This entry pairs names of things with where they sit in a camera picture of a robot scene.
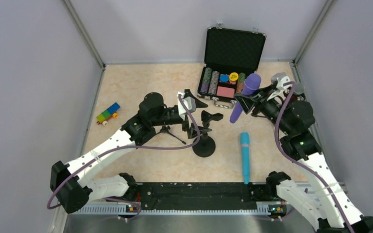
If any aluminium front rail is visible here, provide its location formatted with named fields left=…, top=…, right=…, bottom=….
left=56, top=197, right=290, bottom=233

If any cyan toy microphone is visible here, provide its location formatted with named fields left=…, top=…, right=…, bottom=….
left=239, top=132, right=251, bottom=184

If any blue dealer chip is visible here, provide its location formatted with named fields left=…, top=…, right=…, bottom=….
left=220, top=74, right=229, bottom=83

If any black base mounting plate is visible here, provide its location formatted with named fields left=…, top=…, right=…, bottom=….
left=122, top=182, right=288, bottom=214

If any purple green chip stack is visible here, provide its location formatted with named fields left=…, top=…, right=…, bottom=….
left=200, top=67, right=212, bottom=93

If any green red chip stack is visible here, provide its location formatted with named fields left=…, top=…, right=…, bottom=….
left=236, top=73, right=246, bottom=93

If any purple toy microphone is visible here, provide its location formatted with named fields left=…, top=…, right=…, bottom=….
left=229, top=73, right=262, bottom=124

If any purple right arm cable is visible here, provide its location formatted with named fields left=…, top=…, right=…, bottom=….
left=274, top=81, right=356, bottom=233

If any colourful toy block car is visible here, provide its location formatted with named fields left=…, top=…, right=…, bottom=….
left=96, top=102, right=120, bottom=126

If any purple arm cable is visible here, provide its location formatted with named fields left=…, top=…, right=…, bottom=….
left=274, top=81, right=356, bottom=233
left=46, top=94, right=201, bottom=222

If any yellow dealer chip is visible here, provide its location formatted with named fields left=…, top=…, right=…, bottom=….
left=229, top=72, right=239, bottom=82

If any black poker chip case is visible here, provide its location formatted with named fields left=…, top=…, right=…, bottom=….
left=197, top=27, right=267, bottom=108

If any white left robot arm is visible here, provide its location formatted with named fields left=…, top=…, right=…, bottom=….
left=46, top=89, right=208, bottom=214

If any round base clip mic stand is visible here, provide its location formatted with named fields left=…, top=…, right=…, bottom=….
left=192, top=110, right=223, bottom=158

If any shock mount tripod mic stand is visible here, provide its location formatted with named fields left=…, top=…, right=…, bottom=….
left=293, top=92, right=306, bottom=101

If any red glitter microphone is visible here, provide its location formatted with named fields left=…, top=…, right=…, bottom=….
left=291, top=83, right=305, bottom=94

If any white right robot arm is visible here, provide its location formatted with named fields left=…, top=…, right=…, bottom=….
left=235, top=87, right=373, bottom=233

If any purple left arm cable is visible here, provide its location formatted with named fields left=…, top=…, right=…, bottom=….
left=46, top=94, right=201, bottom=222

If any small tripod mic stand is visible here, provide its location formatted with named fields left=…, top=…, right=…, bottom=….
left=155, top=125, right=187, bottom=145

